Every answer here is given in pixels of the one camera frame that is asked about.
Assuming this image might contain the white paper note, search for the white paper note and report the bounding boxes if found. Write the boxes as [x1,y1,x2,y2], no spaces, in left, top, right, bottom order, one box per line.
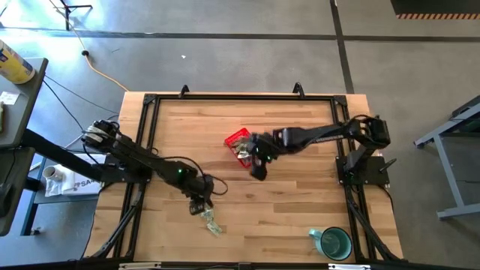
[0,91,20,106]

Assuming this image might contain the black yellow striped mat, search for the black yellow striped mat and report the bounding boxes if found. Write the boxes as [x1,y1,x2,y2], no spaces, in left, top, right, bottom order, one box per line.
[389,0,480,20]

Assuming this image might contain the red plastic basket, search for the red plastic basket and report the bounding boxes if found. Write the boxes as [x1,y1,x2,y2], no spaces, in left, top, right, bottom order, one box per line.
[223,127,260,169]

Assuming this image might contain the yellow white wipes canister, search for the yellow white wipes canister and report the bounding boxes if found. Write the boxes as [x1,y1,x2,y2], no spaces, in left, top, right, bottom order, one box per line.
[0,39,36,85]

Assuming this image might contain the white paper cup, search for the white paper cup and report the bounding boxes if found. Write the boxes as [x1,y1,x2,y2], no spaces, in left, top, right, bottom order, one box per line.
[41,165,65,183]

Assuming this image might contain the black tripod stand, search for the black tripod stand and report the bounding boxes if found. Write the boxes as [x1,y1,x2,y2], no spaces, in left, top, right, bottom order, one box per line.
[48,0,94,32]

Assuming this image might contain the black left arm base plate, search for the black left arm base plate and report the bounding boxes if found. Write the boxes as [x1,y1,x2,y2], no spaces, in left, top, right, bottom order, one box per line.
[100,152,155,185]

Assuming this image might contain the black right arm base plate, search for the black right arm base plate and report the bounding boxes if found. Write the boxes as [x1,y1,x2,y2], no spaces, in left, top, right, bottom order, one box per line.
[335,154,392,188]

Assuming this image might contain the grey metal table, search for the grey metal table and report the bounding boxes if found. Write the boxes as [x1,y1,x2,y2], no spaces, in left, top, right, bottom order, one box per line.
[413,94,480,221]

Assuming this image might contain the black floor cable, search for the black floor cable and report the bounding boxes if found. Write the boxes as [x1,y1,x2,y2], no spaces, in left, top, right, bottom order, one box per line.
[42,74,119,133]

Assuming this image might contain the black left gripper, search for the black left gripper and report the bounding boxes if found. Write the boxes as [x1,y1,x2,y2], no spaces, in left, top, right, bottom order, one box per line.
[185,175,215,216]

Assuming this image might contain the black aluminium table frame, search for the black aluminium table frame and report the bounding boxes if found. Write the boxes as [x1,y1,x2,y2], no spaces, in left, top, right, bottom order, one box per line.
[84,82,404,263]

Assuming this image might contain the silver metal bracket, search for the silver metal bracket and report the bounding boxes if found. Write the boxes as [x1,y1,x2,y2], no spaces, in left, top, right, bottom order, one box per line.
[328,263,372,270]
[118,262,162,270]

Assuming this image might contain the white printed paper bag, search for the white printed paper bag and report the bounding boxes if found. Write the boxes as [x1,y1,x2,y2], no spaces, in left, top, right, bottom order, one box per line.
[43,152,108,199]

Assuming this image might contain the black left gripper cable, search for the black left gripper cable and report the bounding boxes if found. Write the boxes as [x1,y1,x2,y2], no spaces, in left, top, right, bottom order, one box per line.
[160,155,230,197]

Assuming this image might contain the yellow floor cable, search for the yellow floor cable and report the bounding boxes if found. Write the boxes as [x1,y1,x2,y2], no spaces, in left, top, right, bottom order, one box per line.
[48,0,130,92]

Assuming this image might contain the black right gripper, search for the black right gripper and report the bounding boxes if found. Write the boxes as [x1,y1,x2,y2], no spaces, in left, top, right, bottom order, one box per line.
[244,130,281,182]

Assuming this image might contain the teal ceramic mug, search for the teal ceramic mug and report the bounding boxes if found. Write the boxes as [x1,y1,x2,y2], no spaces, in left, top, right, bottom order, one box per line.
[308,226,354,262]

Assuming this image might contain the dark grey side desk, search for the dark grey side desk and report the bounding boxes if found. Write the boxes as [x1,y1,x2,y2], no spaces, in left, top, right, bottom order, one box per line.
[0,57,50,149]

